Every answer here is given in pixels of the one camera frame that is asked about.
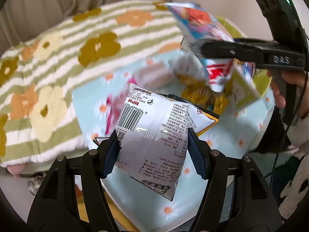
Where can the green cardboard box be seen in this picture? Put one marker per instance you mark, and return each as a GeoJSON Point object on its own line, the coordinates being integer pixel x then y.
{"type": "Point", "coordinates": [260, 80]}

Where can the blue daisy tablecloth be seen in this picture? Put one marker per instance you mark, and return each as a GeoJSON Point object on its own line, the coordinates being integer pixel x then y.
{"type": "Point", "coordinates": [146, 209]}

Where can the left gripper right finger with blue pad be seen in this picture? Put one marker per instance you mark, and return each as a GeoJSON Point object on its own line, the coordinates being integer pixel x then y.
{"type": "Point", "coordinates": [253, 207]}

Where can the shrimp flakes snack bag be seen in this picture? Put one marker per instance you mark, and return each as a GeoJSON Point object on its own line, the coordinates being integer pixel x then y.
{"type": "Point", "coordinates": [202, 32]}

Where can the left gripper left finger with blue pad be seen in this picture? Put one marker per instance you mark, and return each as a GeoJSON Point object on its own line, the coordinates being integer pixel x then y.
{"type": "Point", "coordinates": [55, 205]}

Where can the silver grey snack bag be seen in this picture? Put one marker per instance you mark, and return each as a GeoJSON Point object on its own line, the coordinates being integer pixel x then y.
{"type": "Point", "coordinates": [153, 133]}

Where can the floral striped quilt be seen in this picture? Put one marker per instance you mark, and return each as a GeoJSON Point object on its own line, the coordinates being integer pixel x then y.
{"type": "Point", "coordinates": [38, 119]}

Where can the pink snack packet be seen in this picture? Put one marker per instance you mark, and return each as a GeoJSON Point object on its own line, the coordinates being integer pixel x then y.
{"type": "Point", "coordinates": [114, 104]}

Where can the beige checkered snack box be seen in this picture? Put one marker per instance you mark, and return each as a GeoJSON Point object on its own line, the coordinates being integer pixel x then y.
{"type": "Point", "coordinates": [153, 76]}

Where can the person right hand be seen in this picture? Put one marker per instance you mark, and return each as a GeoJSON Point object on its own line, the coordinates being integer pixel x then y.
{"type": "Point", "coordinates": [297, 78]}

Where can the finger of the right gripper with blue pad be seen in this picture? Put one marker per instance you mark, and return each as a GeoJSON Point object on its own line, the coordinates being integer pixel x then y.
{"type": "Point", "coordinates": [216, 49]}

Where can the yellow chocolate snack bag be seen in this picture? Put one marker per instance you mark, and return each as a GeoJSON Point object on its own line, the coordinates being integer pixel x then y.
{"type": "Point", "coordinates": [201, 95]}

